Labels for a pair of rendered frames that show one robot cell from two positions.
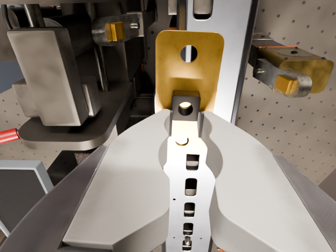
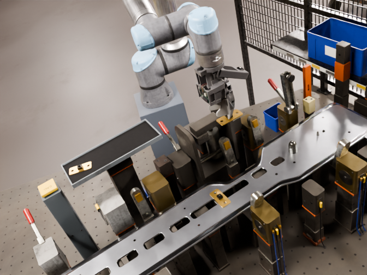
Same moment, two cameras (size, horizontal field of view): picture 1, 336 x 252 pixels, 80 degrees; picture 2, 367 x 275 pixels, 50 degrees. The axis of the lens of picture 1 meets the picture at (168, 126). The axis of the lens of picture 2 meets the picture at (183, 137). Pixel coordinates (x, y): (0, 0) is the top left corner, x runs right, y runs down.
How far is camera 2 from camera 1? 1.24 m
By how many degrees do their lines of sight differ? 65
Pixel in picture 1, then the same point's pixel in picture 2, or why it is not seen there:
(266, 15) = (297, 265)
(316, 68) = (272, 211)
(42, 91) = (201, 121)
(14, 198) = (134, 137)
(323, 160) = not seen: outside the picture
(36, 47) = (213, 116)
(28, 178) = (152, 136)
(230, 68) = (244, 198)
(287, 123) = not seen: outside the picture
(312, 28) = not seen: outside the picture
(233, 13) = (264, 183)
